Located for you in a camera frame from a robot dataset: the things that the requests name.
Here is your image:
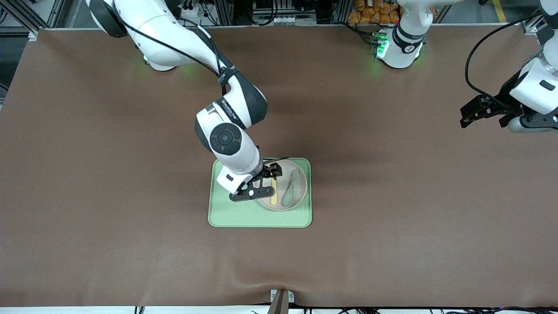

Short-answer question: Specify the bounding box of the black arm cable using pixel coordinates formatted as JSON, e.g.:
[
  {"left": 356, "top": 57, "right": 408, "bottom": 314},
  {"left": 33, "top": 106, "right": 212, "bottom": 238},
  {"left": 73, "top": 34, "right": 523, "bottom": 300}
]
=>
[
  {"left": 111, "top": 0, "right": 289, "bottom": 164},
  {"left": 465, "top": 12, "right": 545, "bottom": 109}
]

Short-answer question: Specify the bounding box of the light green rectangular tray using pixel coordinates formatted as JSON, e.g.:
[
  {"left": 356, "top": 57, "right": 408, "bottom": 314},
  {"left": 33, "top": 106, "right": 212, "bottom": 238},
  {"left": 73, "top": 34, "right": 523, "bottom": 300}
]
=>
[{"left": 208, "top": 157, "right": 313, "bottom": 228}]

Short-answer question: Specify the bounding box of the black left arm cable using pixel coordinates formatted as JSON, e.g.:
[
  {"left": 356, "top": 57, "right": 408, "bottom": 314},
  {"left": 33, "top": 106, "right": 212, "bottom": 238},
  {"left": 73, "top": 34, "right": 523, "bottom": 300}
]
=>
[{"left": 465, "top": 12, "right": 545, "bottom": 109}]

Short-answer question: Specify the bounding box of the green plastic spoon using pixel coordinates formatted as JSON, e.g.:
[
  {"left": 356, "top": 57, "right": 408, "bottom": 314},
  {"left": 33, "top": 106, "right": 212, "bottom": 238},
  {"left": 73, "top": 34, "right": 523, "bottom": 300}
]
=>
[{"left": 281, "top": 169, "right": 300, "bottom": 208}]

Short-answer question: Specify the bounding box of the grey metal clamp bracket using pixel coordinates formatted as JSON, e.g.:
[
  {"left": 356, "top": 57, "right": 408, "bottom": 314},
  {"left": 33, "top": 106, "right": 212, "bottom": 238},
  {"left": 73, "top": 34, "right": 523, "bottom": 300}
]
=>
[{"left": 270, "top": 289, "right": 295, "bottom": 304}]

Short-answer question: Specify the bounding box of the yellow plastic fork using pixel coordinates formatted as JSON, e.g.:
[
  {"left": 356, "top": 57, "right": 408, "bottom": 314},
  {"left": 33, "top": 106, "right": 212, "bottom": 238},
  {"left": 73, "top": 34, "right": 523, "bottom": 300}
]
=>
[{"left": 270, "top": 168, "right": 280, "bottom": 206}]

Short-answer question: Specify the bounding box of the brown table cover mat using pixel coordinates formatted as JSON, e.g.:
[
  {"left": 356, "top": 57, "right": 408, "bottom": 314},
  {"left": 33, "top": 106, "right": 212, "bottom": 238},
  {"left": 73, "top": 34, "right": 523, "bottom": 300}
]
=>
[{"left": 0, "top": 24, "right": 558, "bottom": 308}]

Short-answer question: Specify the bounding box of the beige round plate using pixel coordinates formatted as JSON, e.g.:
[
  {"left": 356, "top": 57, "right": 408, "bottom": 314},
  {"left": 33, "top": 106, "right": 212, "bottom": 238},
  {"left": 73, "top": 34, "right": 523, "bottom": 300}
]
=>
[{"left": 255, "top": 159, "right": 308, "bottom": 212}]

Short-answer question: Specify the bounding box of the brown camera stand pole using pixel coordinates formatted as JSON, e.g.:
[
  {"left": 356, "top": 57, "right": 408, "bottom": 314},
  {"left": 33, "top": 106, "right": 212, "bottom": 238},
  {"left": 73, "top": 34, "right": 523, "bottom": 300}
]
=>
[{"left": 267, "top": 291, "right": 289, "bottom": 314}]

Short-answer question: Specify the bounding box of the aluminium frame beam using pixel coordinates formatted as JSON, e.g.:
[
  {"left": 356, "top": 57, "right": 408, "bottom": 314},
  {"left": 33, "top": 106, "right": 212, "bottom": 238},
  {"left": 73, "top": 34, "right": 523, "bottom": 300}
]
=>
[{"left": 0, "top": 0, "right": 66, "bottom": 40}]

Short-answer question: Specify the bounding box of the aluminium corner frame rail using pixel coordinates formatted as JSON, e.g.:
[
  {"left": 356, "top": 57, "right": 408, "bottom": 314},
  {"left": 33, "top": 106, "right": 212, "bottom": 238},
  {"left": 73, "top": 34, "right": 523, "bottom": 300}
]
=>
[{"left": 522, "top": 17, "right": 543, "bottom": 35}]

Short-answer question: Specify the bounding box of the orange toy bread pile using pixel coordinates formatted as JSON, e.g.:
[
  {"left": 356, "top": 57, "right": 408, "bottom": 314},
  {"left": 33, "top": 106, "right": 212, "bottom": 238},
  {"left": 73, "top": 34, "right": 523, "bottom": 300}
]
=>
[{"left": 347, "top": 0, "right": 401, "bottom": 25}]

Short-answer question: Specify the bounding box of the white terminal block row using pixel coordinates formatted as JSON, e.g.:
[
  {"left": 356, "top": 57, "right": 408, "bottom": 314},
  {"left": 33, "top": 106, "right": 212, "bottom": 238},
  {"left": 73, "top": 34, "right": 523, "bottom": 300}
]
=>
[{"left": 255, "top": 14, "right": 317, "bottom": 26}]

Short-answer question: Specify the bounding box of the aluminium frame post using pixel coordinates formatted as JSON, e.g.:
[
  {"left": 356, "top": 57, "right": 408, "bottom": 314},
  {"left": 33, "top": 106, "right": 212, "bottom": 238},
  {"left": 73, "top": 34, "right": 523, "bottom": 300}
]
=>
[
  {"left": 220, "top": 0, "right": 234, "bottom": 26},
  {"left": 338, "top": 0, "right": 353, "bottom": 24}
]

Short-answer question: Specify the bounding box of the white power strip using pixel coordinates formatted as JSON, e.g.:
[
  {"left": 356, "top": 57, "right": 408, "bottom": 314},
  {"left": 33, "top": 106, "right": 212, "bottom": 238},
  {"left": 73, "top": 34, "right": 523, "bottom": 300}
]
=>
[{"left": 177, "top": 2, "right": 208, "bottom": 19}]

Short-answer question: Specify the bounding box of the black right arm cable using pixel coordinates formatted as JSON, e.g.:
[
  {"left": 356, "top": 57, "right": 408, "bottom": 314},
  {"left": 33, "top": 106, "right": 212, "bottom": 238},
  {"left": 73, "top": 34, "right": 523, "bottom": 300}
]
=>
[{"left": 111, "top": 0, "right": 289, "bottom": 164}]

